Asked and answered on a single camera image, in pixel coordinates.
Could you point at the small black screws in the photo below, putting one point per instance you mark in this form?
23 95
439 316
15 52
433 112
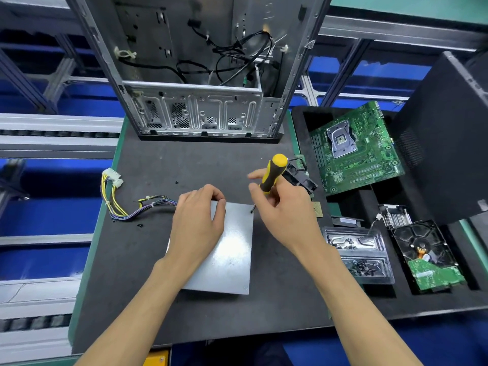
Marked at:
177 182

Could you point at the person's right forearm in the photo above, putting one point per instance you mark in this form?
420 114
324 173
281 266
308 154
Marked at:
358 312

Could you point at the silver computer tower chassis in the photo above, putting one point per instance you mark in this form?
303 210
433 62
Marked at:
198 106

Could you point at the black hard disk drive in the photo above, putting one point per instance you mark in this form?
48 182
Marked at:
427 257

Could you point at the clear plastic screw tray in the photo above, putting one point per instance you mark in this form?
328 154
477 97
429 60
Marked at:
362 251

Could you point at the person's right hand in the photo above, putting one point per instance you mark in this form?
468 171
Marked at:
290 217

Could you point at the small square processor chip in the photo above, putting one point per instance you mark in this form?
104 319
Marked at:
318 209

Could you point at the green motherboard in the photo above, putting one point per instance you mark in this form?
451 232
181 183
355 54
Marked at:
358 148

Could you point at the aluminium conveyor frame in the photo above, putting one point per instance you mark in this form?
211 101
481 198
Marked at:
53 129

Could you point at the black foam parts tray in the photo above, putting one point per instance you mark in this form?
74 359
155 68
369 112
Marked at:
450 125

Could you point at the black foam work mat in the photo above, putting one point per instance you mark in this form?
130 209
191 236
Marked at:
145 156

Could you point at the black cooling fan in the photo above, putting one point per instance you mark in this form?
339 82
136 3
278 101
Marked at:
300 175

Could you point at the person's left forearm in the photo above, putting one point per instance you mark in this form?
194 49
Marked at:
126 324

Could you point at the grey power supply cover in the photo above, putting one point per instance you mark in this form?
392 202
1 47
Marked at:
232 255

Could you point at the yellow button box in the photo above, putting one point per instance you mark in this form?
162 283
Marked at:
156 358

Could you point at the person's left hand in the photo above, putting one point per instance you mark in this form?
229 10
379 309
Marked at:
194 232

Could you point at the black computer side panel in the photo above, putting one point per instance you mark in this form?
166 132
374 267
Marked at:
450 133

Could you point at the silver heatsink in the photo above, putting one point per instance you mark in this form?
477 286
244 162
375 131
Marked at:
396 215

